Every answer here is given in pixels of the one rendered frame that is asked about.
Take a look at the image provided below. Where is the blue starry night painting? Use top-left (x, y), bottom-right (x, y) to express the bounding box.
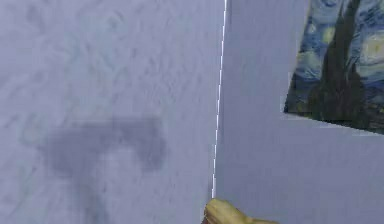
top-left (283, 0), bottom-right (384, 136)

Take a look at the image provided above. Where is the yellow lumpy object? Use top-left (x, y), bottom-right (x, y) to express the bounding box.
top-left (201, 198), bottom-right (280, 224)

